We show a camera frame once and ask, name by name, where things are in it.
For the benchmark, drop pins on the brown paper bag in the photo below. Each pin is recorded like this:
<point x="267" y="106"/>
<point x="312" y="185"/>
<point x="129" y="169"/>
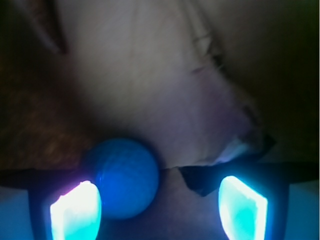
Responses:
<point x="199" y="81"/>

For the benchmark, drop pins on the blue ball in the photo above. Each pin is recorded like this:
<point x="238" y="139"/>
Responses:
<point x="127" y="175"/>

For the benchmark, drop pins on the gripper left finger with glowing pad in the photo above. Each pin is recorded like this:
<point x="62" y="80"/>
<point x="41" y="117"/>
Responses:
<point x="49" y="205"/>

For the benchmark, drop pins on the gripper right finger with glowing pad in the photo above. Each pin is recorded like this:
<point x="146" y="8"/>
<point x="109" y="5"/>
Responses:
<point x="262" y="201"/>

